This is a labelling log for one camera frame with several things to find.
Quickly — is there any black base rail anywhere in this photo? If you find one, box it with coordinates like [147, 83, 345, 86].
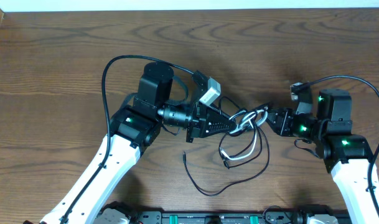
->
[98, 210, 352, 224]

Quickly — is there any black camera cable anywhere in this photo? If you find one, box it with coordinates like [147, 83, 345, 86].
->
[294, 75, 379, 224]
[59, 54, 196, 224]

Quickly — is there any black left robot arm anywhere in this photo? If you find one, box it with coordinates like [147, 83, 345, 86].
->
[41, 58, 236, 223]

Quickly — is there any black right camera cable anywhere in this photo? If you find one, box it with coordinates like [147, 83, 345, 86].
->
[294, 75, 379, 224]

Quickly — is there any black left camera cable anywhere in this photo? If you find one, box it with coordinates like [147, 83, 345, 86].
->
[59, 54, 196, 224]

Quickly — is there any black USB cable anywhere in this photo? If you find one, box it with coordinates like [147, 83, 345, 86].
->
[182, 96, 271, 197]

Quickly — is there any white USB cable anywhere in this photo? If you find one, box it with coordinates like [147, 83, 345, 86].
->
[219, 108, 269, 162]

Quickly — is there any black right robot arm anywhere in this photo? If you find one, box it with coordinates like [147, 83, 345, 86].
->
[266, 89, 379, 223]

